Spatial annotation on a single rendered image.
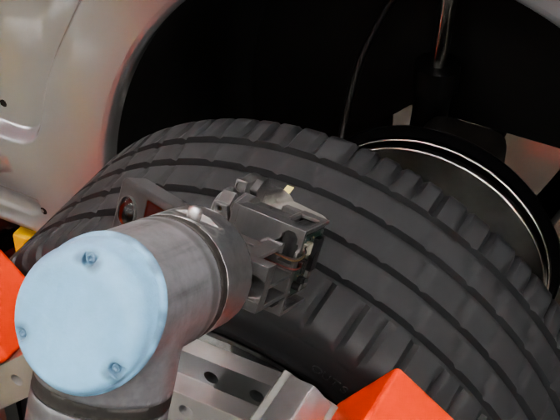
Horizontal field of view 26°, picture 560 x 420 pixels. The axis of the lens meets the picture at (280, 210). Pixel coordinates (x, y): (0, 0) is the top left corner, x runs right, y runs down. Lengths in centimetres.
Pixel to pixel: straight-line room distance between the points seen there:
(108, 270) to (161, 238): 6
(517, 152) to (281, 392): 218
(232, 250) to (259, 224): 9
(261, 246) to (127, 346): 21
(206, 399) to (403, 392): 16
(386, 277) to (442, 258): 7
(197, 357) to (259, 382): 6
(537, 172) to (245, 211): 220
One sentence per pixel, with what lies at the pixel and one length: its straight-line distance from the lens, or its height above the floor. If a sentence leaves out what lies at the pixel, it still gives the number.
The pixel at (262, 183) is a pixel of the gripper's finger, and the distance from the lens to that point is 96.
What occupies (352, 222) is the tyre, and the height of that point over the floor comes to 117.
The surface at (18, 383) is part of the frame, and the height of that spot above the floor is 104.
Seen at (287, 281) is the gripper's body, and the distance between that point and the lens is 91.
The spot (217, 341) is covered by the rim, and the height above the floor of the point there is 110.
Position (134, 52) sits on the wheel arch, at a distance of 143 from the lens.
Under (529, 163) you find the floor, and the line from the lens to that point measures 311.
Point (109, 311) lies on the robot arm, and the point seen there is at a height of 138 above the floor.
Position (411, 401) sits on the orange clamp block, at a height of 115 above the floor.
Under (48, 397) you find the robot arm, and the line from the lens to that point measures 76.
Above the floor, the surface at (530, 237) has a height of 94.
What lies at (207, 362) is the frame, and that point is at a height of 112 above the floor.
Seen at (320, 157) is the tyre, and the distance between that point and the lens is 115.
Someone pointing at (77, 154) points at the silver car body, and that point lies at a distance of 158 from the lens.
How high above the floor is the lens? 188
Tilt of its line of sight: 40 degrees down
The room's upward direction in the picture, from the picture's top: straight up
